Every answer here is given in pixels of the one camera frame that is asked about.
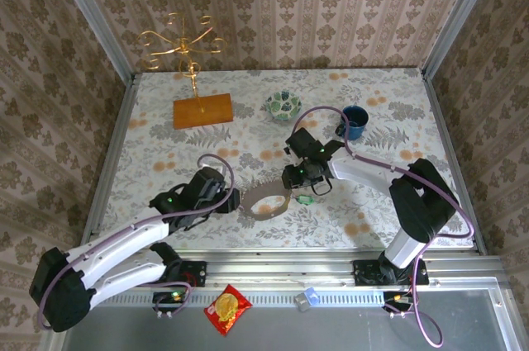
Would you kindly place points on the red snack packet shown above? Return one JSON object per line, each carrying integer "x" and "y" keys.
{"x": 227, "y": 307}

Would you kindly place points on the floral patterned table cover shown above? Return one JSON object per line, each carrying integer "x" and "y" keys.
{"x": 256, "y": 136}

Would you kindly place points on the gold hook stand wooden base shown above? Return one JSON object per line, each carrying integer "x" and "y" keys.
{"x": 202, "y": 113}

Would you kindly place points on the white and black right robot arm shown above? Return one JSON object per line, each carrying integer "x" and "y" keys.
{"x": 363, "y": 169}

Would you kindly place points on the small grey blue packet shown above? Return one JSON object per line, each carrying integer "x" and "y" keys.
{"x": 306, "y": 299}

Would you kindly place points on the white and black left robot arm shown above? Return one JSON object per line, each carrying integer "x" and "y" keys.
{"x": 124, "y": 239}

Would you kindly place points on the green key tag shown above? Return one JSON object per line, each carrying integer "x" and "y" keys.
{"x": 305, "y": 200}

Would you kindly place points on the green leaf pattern bowl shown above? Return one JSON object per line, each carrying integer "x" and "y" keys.
{"x": 284, "y": 106}

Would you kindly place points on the aluminium frame post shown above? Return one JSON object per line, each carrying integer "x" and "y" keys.
{"x": 456, "y": 16}
{"x": 94, "y": 16}

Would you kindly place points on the aluminium mounting rail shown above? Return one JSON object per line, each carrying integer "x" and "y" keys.
{"x": 281, "y": 272}

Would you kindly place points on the small black control board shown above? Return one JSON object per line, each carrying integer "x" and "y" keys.
{"x": 171, "y": 299}
{"x": 398, "y": 299}

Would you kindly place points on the aluminium frame side rail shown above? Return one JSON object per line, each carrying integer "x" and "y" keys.
{"x": 112, "y": 140}
{"x": 448, "y": 140}

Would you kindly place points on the dark blue mug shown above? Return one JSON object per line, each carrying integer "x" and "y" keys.
{"x": 355, "y": 121}

